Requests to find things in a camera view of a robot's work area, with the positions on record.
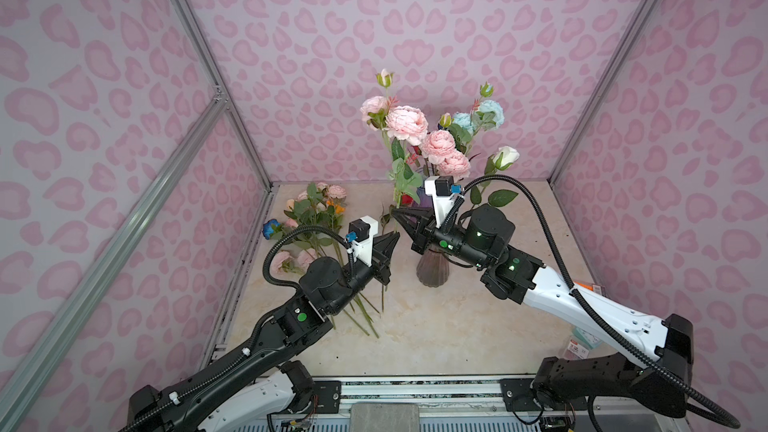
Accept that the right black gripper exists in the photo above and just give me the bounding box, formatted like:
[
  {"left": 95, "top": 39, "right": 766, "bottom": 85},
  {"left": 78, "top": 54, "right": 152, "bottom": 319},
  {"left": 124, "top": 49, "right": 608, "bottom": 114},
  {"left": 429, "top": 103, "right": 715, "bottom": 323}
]
[{"left": 392, "top": 205, "right": 493, "bottom": 269}]

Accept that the small red rose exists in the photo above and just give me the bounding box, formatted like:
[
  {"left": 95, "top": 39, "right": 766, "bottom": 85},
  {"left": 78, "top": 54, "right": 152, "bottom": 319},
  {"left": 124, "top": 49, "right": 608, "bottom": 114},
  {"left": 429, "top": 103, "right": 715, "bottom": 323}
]
[{"left": 379, "top": 194, "right": 413, "bottom": 233}]

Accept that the smoky pink glass vase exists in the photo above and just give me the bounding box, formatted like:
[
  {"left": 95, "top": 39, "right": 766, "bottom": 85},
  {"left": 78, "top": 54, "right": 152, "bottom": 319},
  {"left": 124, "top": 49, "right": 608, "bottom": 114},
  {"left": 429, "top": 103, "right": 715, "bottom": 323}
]
[{"left": 416, "top": 249, "right": 450, "bottom": 288}]

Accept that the pink carnation sprig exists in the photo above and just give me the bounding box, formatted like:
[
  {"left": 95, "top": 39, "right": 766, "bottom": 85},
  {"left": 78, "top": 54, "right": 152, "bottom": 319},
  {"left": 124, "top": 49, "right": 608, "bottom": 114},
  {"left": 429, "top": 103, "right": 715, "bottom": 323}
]
[{"left": 415, "top": 113, "right": 471, "bottom": 181}]

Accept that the pink flower sprig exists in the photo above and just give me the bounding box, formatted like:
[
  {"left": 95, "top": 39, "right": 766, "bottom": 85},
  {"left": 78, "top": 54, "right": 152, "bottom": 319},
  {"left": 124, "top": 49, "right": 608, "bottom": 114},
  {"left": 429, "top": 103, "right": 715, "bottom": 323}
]
[{"left": 359, "top": 95, "right": 424, "bottom": 205}]

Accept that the light blue flower sprig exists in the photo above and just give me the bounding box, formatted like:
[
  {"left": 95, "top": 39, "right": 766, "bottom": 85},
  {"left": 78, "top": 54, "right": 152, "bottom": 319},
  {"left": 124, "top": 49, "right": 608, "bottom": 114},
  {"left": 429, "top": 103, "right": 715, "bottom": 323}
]
[{"left": 444, "top": 82, "right": 506, "bottom": 148}]

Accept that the white rose long stem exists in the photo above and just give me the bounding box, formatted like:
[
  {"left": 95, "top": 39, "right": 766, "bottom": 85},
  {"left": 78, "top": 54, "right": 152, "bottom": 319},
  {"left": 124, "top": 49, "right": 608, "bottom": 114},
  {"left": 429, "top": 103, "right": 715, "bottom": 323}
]
[{"left": 470, "top": 146, "right": 520, "bottom": 208}]

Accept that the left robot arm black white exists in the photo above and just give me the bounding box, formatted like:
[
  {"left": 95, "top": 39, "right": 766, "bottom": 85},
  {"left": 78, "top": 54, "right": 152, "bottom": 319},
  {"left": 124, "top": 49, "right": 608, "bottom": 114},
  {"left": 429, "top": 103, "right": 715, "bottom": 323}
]
[{"left": 123, "top": 225, "right": 400, "bottom": 431}]

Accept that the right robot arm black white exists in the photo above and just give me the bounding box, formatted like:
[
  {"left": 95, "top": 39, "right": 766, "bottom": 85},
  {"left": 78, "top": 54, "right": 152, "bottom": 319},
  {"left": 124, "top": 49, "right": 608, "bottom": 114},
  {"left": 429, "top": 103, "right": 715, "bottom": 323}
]
[{"left": 392, "top": 205, "right": 693, "bottom": 418}]

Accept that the pink flower sprig low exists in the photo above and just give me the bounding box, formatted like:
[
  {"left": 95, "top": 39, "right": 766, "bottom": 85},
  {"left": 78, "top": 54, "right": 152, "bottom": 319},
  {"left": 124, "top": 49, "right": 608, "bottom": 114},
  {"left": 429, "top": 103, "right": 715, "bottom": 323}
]
[{"left": 270, "top": 248, "right": 318, "bottom": 275}]

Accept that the small clock card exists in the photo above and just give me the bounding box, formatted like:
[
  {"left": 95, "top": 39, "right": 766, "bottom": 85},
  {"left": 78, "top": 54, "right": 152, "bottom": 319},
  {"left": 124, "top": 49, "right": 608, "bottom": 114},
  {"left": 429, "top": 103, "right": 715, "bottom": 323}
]
[{"left": 563, "top": 327, "right": 603, "bottom": 360}]

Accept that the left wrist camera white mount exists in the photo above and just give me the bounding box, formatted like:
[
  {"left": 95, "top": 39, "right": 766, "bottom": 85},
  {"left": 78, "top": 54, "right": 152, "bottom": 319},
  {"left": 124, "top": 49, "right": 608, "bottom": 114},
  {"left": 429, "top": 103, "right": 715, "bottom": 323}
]
[{"left": 345, "top": 216, "right": 379, "bottom": 266}]

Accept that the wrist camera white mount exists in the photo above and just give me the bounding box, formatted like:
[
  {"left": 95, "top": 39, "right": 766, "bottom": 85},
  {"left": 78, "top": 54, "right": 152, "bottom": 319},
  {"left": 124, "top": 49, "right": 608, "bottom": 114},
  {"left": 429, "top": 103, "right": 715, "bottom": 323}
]
[
  {"left": 345, "top": 216, "right": 379, "bottom": 266},
  {"left": 424, "top": 176, "right": 462, "bottom": 228}
]

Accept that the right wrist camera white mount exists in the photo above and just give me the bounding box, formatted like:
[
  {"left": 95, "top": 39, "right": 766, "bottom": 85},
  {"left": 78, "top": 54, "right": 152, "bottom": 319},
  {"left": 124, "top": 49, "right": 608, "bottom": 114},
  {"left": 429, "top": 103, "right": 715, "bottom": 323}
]
[{"left": 424, "top": 176, "right": 462, "bottom": 228}]

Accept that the blue flower at wall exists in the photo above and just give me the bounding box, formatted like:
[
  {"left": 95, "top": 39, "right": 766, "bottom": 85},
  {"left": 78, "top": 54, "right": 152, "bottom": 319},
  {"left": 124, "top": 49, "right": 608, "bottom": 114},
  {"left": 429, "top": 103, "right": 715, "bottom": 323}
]
[{"left": 262, "top": 218, "right": 283, "bottom": 240}]

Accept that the left black corrugated cable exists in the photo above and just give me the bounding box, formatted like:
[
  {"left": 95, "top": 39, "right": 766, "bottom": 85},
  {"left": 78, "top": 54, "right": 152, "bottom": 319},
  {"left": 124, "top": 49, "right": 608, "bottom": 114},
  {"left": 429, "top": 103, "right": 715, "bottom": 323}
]
[{"left": 262, "top": 225, "right": 352, "bottom": 290}]

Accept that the black corrugated cable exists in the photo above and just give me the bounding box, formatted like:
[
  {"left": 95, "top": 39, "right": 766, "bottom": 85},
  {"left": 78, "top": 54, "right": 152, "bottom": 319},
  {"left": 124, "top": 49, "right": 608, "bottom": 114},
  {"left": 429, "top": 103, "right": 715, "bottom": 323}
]
[
  {"left": 443, "top": 174, "right": 742, "bottom": 430},
  {"left": 262, "top": 225, "right": 352, "bottom": 290}
]

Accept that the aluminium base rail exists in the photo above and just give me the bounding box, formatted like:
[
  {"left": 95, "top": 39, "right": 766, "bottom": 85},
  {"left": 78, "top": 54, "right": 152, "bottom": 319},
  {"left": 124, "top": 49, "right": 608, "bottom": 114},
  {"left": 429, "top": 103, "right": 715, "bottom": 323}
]
[{"left": 239, "top": 374, "right": 661, "bottom": 432}]

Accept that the right black corrugated cable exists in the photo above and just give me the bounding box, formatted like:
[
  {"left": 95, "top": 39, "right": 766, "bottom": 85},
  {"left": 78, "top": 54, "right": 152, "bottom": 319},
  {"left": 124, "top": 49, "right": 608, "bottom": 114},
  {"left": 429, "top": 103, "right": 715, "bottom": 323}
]
[{"left": 443, "top": 174, "right": 742, "bottom": 430}]

